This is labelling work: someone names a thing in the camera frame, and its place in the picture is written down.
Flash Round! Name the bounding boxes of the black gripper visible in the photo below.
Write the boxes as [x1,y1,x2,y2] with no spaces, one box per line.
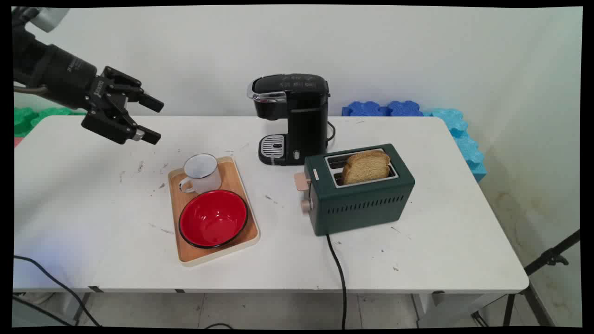
[39,45,165,146]

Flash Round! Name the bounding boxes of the dark green toaster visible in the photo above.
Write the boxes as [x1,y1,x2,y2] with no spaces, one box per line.
[294,143,416,237]

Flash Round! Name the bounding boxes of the white enamel mug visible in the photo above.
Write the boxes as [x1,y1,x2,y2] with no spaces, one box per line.
[179,154,222,194]

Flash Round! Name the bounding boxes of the green foam mat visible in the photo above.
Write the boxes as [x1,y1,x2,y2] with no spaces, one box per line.
[14,107,87,138]

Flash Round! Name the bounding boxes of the red bowl with black rim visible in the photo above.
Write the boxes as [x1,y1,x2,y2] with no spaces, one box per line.
[178,189,249,249]

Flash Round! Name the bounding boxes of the wooden serving tray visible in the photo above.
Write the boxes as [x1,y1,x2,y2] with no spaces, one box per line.
[168,156,260,268]

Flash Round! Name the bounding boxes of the black pod coffee machine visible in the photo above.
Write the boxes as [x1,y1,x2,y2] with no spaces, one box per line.
[246,73,331,167]

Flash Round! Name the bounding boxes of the brown toast slice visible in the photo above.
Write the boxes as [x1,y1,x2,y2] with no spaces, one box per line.
[342,149,391,185]

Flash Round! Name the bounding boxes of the light blue foam mat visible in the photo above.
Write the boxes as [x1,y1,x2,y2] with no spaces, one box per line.
[423,108,488,182]

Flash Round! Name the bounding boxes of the black tripod stand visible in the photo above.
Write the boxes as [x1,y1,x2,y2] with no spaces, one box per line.
[471,230,581,328]

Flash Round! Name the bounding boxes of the black floor cable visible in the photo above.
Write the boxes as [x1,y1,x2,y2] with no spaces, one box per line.
[13,295,63,326]
[13,255,102,327]

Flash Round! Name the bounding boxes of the black toaster power cable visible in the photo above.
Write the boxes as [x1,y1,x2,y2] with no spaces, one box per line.
[326,233,348,330]

